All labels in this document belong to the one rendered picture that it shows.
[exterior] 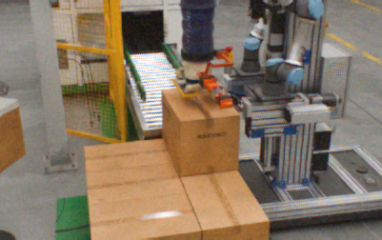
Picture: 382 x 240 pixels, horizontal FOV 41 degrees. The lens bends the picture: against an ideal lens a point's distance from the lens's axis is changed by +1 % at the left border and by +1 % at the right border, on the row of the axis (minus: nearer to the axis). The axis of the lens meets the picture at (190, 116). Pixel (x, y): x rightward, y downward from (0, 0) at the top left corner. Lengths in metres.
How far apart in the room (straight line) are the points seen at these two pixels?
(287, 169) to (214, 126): 0.85
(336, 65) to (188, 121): 1.12
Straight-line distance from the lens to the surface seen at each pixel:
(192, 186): 3.28
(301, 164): 3.93
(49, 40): 4.36
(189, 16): 3.25
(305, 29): 3.25
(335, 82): 3.70
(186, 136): 3.25
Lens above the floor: 2.25
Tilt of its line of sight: 23 degrees down
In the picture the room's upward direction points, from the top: straight up
